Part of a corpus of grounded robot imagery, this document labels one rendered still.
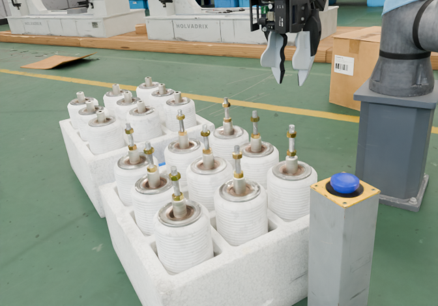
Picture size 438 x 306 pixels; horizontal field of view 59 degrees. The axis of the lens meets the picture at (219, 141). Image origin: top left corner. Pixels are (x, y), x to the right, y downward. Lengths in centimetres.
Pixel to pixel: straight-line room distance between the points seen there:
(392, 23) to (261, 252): 61
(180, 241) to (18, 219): 73
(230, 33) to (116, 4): 139
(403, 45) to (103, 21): 313
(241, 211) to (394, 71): 54
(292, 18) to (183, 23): 259
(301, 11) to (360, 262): 39
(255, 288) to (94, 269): 42
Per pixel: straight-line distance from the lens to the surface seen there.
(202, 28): 307
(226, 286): 69
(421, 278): 95
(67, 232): 114
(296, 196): 74
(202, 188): 77
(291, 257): 75
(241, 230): 69
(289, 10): 59
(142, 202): 73
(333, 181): 58
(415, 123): 104
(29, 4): 500
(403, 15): 100
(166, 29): 329
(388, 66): 103
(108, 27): 386
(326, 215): 59
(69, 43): 416
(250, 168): 81
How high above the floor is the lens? 63
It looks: 25 degrees down
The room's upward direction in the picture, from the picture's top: 5 degrees counter-clockwise
